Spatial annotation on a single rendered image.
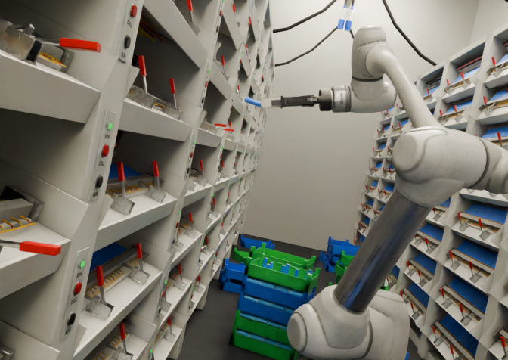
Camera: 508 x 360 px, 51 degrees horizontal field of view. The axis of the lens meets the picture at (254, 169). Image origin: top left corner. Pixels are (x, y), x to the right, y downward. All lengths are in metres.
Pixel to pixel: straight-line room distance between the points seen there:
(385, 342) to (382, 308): 0.10
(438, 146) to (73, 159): 0.81
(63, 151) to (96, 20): 0.17
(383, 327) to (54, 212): 1.14
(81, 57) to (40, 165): 0.15
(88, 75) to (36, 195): 0.17
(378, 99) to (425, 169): 0.61
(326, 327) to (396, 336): 0.26
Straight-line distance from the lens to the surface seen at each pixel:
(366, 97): 1.78
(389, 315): 1.65
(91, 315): 1.01
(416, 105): 1.59
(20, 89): 0.53
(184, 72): 1.40
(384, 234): 1.37
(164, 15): 0.96
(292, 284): 2.37
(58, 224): 0.72
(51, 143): 0.72
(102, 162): 0.75
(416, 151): 1.22
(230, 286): 3.34
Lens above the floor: 0.86
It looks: 2 degrees down
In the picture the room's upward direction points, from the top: 12 degrees clockwise
